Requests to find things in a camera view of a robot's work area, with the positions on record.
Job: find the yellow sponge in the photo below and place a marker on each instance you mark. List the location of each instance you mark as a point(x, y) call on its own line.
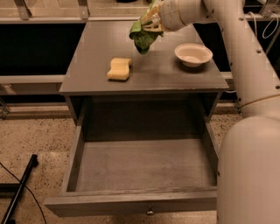
point(119, 69)

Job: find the metal drawer knob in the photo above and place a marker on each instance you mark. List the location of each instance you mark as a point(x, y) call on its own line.
point(150, 211)

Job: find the open grey drawer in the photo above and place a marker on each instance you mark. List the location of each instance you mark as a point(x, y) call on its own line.
point(114, 178)

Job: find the metal railing frame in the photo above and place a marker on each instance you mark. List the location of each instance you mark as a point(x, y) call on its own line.
point(58, 14)

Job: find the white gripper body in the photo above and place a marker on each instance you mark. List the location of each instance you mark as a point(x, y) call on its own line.
point(171, 15)

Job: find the black stand leg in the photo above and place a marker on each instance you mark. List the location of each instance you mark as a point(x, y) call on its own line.
point(16, 190)

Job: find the green rice chip bag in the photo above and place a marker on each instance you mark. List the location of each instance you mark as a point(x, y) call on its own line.
point(144, 39)

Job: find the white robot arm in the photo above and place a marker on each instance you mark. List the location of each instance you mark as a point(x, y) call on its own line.
point(248, 174)

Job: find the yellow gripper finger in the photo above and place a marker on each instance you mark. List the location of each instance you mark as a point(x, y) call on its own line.
point(157, 27)
point(151, 13)

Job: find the grey cabinet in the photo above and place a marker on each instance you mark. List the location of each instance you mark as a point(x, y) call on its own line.
point(158, 71)

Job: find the white bowl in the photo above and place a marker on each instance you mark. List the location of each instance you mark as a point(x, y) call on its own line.
point(193, 55)

